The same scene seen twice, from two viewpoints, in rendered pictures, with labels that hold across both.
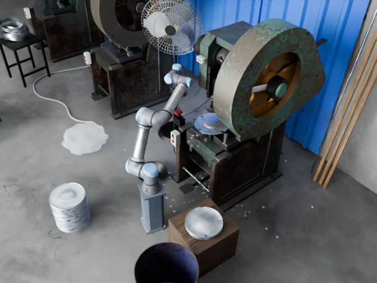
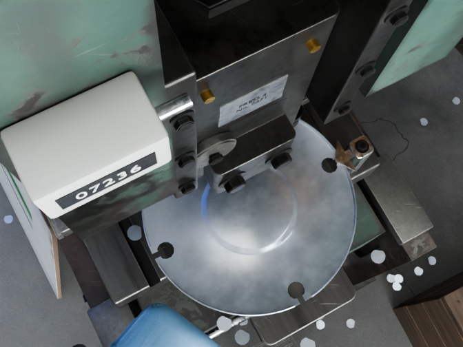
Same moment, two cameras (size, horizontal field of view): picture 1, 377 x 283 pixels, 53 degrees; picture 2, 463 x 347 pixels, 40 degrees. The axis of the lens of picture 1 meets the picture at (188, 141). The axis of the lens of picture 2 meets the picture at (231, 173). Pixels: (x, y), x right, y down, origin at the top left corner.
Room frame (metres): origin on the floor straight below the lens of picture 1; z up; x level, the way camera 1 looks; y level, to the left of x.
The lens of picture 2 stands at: (2.53, 0.01, 1.62)
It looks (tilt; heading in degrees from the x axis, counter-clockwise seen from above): 74 degrees down; 271
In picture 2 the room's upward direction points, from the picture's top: 10 degrees clockwise
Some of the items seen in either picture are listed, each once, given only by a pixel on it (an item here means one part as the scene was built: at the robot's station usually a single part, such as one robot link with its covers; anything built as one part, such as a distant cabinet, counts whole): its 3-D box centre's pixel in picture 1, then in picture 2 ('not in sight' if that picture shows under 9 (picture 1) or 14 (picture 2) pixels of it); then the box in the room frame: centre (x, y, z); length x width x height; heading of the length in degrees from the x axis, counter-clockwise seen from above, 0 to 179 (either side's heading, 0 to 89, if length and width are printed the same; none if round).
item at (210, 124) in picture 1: (211, 123); (249, 206); (2.50, -0.19, 0.78); 0.29 x 0.29 x 0.01
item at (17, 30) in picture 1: (21, 49); not in sight; (4.46, 2.20, 0.40); 0.45 x 0.40 x 0.79; 51
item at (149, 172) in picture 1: (150, 173); not in sight; (2.06, 0.29, 0.62); 0.13 x 0.12 x 0.14; 64
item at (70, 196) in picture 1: (67, 195); not in sight; (2.08, 0.99, 0.31); 0.29 x 0.29 x 0.01
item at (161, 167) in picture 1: (152, 174); not in sight; (2.63, 0.35, 0.04); 0.30 x 0.30 x 0.07
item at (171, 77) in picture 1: (173, 77); not in sight; (2.61, 0.14, 1.14); 0.11 x 0.11 x 0.08; 64
